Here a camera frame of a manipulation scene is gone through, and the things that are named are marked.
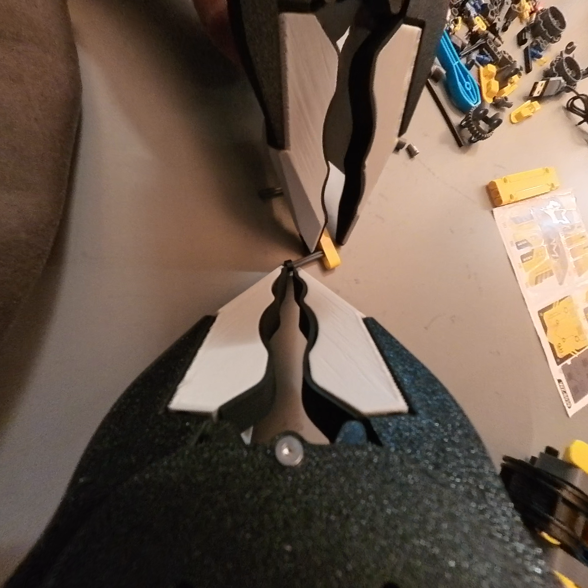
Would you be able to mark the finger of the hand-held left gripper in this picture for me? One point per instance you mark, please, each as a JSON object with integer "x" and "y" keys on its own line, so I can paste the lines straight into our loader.
{"x": 390, "y": 92}
{"x": 305, "y": 115}

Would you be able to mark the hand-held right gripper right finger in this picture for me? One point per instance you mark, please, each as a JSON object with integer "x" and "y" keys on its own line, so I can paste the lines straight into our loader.
{"x": 353, "y": 363}

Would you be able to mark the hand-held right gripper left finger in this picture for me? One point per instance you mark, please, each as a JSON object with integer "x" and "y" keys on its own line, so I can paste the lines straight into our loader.
{"x": 225, "y": 363}

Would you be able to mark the yellow thin beam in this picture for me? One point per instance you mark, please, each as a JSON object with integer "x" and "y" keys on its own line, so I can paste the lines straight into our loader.
{"x": 331, "y": 256}

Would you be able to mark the yellow toy vehicle model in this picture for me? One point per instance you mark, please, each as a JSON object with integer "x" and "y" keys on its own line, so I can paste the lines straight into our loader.
{"x": 551, "y": 496}

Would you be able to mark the thick black rod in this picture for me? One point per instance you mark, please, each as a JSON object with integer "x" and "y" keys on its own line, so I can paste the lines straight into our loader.
{"x": 445, "y": 115}

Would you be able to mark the small light grey pin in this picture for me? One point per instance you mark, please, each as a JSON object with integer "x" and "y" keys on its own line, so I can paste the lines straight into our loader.
{"x": 412, "y": 150}

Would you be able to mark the blue plastic separator tool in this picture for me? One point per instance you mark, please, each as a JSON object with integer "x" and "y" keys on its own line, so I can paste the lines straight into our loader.
{"x": 464, "y": 78}

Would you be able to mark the black bevel gear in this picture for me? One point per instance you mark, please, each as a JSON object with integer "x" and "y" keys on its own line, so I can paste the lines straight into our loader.
{"x": 480, "y": 123}

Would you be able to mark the yellow fender piece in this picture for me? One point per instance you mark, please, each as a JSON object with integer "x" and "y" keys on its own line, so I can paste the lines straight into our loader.
{"x": 494, "y": 82}

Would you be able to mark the pile of small building pieces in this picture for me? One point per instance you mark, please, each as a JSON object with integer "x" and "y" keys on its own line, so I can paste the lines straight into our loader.
{"x": 496, "y": 23}

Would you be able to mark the small yellow curved piece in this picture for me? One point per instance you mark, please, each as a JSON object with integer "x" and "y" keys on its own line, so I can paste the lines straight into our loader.
{"x": 523, "y": 112}

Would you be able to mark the yellow rectangular panel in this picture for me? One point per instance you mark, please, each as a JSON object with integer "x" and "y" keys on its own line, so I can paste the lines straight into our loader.
{"x": 523, "y": 183}

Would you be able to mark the black wheel hub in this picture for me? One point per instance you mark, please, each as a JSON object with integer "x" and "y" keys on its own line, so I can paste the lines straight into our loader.
{"x": 551, "y": 20}
{"x": 567, "y": 66}

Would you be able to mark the yellow sticker sheet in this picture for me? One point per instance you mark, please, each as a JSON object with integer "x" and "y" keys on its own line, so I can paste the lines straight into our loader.
{"x": 551, "y": 285}

